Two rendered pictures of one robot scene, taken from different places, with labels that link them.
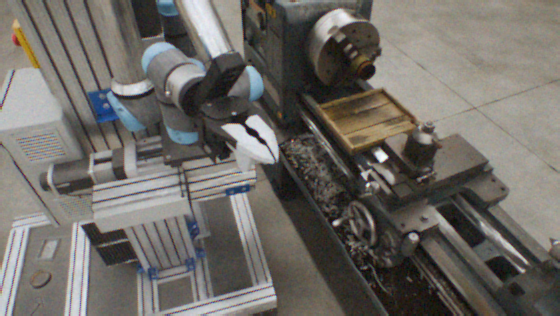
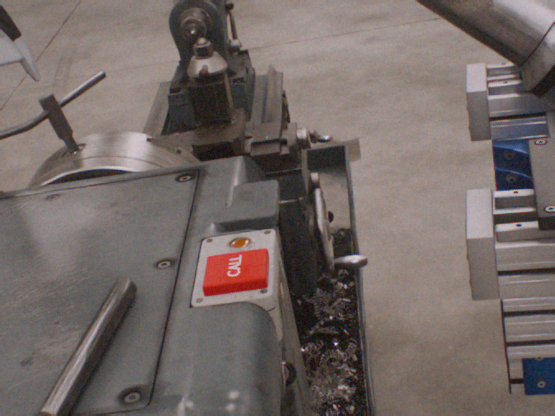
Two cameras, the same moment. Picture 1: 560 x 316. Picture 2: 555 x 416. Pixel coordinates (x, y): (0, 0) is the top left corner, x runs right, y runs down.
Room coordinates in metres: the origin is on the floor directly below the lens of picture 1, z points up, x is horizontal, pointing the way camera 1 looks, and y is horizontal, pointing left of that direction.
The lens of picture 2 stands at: (2.55, 0.61, 1.73)
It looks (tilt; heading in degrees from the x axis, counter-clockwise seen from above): 25 degrees down; 211
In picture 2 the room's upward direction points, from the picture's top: 11 degrees counter-clockwise
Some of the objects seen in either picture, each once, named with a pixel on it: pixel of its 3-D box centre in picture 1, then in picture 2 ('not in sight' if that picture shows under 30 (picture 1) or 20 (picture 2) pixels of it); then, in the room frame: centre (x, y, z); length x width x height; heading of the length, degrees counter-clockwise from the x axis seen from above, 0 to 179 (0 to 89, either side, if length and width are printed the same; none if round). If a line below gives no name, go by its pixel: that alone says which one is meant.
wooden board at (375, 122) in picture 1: (368, 118); not in sight; (1.29, -0.37, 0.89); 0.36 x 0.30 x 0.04; 115
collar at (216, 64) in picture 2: (426, 133); (206, 63); (0.91, -0.45, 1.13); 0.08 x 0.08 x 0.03
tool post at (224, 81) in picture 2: (421, 146); (210, 95); (0.92, -0.46, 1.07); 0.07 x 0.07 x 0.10; 25
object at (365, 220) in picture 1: (373, 227); (311, 219); (0.82, -0.34, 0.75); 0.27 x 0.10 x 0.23; 25
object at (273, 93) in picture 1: (295, 114); not in sight; (1.87, -0.08, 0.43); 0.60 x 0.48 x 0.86; 25
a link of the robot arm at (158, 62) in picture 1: (171, 72); not in sight; (0.61, 0.20, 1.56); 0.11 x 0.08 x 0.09; 38
